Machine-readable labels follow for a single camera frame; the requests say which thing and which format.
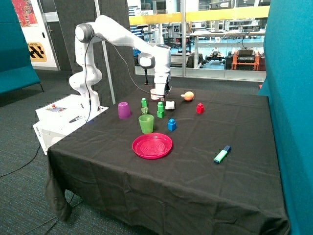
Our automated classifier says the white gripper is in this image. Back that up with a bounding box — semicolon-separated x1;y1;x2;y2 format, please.
154;73;171;101

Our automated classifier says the green block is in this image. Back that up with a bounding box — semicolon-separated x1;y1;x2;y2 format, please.
157;111;164;118
141;98;148;108
157;101;164;113

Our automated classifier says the green block back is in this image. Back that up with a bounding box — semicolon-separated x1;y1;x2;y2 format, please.
141;98;148;108

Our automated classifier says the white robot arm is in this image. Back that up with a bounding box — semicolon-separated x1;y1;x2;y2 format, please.
69;15;171;114

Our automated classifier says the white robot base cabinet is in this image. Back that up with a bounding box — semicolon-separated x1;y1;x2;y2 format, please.
33;94;108;154

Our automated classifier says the pink mug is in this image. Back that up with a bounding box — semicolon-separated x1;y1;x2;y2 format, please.
150;89;161;100

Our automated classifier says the white sponge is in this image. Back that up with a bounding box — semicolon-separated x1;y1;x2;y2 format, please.
165;101;175;110

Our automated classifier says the small green toy pepper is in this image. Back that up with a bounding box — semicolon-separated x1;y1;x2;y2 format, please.
141;107;149;115

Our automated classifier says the orange toy fruit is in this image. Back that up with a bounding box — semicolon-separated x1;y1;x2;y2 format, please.
180;91;195;101

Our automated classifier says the green plastic cup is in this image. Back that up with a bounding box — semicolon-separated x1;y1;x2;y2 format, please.
138;114;154;134

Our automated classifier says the blue block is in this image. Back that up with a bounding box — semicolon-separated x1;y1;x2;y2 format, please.
167;118;177;131

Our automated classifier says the red block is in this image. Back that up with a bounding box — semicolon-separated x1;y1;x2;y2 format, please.
196;103;204;114

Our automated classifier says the purple upturned cup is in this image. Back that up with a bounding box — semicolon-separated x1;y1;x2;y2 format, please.
118;102;131;119

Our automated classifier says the pink plastic plate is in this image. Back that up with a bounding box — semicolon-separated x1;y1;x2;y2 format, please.
132;133;173;160

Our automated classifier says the black tablecloth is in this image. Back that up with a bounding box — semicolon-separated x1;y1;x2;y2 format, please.
45;88;291;235

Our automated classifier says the green highlighter marker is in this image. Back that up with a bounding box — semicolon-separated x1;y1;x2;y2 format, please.
213;145;231;164

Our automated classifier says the teal sofa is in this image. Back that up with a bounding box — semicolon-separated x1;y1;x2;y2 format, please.
0;0;40;94

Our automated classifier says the black camera tripod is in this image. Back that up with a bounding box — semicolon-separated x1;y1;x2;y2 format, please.
144;69;150;85

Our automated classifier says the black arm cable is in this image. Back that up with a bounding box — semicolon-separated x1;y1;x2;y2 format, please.
83;35;157;123

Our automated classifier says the teal partition wall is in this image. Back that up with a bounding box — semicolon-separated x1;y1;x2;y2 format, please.
259;0;313;235

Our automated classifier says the black floor cable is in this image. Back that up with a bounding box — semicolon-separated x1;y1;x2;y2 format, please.
0;144;42;178

